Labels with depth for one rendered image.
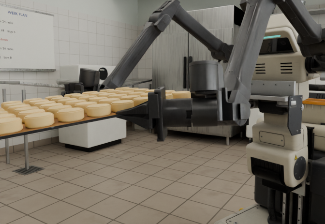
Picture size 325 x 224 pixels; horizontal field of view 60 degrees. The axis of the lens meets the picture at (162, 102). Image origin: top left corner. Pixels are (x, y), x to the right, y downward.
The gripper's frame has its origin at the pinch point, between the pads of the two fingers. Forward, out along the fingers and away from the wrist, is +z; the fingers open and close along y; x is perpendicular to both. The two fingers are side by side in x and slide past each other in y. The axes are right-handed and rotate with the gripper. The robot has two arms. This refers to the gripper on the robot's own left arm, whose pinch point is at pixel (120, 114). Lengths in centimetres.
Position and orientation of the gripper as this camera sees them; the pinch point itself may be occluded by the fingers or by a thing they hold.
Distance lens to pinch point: 58.6
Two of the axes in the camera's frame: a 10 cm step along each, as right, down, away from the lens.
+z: -9.9, 0.3, 1.4
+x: 1.4, -1.4, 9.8
